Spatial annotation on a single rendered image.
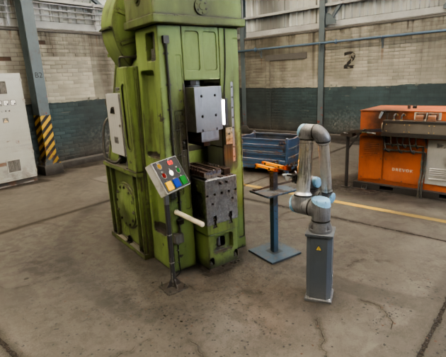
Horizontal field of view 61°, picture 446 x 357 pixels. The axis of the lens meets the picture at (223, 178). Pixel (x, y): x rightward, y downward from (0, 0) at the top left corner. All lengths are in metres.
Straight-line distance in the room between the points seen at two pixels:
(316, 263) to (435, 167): 3.40
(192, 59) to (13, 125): 5.23
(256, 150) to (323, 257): 4.46
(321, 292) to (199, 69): 2.23
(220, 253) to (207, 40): 2.06
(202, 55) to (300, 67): 8.06
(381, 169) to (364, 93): 4.56
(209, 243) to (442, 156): 3.75
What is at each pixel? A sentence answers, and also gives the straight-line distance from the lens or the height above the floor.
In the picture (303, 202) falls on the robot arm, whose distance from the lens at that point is 3.17.
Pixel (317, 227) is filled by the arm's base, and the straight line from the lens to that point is 3.14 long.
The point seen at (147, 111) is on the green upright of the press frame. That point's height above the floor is 1.55.
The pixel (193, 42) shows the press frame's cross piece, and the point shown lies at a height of 2.15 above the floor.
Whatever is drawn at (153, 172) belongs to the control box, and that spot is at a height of 1.13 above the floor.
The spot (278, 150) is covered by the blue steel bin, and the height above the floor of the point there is 0.48.
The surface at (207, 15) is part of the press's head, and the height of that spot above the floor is 2.38.
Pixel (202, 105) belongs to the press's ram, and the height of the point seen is 1.60.
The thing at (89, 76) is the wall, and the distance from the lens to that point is 9.69.
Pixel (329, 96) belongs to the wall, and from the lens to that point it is 11.16.
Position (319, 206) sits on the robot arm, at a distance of 3.08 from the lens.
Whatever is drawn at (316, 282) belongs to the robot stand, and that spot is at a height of 0.18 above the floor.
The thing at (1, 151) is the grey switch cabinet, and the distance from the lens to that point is 8.21.
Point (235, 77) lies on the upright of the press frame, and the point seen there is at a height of 1.83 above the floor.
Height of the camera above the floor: 1.84
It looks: 15 degrees down
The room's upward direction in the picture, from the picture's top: 3 degrees counter-clockwise
